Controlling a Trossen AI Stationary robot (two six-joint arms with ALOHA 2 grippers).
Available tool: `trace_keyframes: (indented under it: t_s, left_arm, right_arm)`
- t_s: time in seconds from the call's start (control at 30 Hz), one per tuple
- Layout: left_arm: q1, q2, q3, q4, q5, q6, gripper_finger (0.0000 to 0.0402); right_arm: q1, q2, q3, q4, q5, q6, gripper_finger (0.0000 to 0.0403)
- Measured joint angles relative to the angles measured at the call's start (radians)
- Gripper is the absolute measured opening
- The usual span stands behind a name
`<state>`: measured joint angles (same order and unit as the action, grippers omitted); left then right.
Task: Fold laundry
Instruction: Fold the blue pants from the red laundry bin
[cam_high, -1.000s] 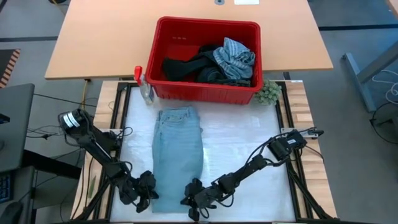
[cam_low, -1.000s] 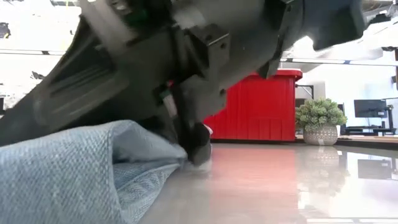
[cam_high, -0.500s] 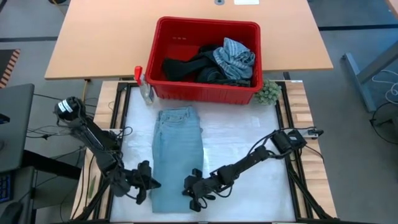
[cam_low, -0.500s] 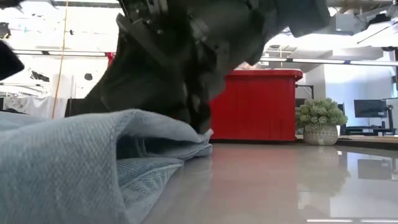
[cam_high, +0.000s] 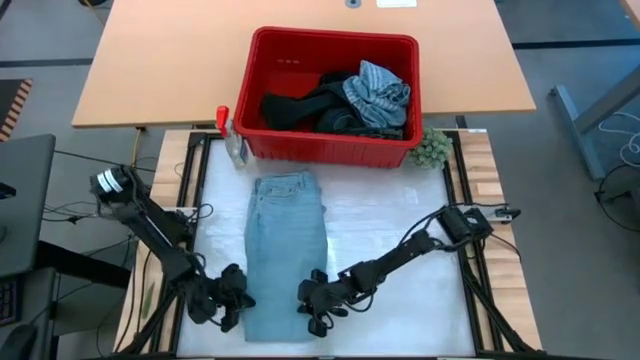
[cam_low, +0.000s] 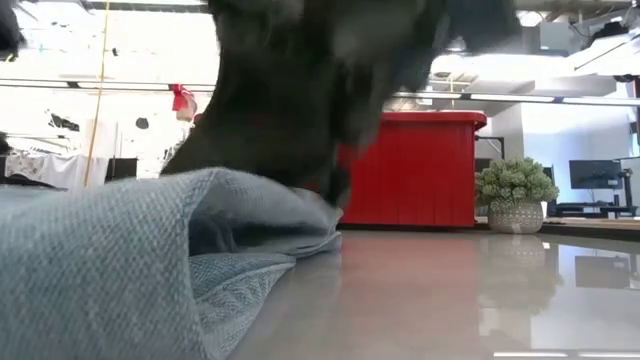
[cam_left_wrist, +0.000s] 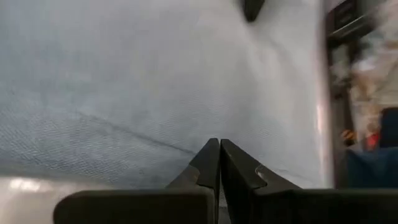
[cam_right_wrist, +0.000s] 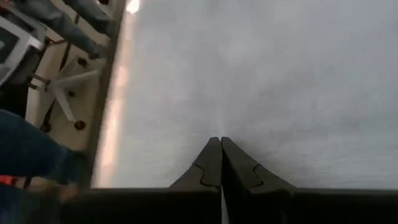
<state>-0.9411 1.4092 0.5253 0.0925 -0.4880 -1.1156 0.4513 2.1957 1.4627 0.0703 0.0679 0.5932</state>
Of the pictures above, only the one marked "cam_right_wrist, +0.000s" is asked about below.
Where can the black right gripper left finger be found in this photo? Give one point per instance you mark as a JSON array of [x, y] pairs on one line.
[[155, 205]]

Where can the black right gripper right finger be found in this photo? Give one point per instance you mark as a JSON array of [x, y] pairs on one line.
[[295, 205]]

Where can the white office chair base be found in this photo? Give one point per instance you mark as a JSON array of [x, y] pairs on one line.
[[62, 90]]

